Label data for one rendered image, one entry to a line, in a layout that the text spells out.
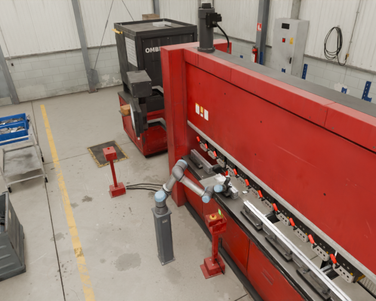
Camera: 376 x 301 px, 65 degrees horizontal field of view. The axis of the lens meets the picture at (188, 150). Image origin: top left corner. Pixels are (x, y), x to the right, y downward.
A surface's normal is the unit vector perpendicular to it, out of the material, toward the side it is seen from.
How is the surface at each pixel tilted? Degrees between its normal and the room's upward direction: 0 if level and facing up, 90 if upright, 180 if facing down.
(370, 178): 90
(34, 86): 90
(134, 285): 0
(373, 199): 90
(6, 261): 90
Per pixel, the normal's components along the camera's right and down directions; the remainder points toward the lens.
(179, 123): 0.44, 0.44
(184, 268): -0.03, -0.86
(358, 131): -0.90, 0.25
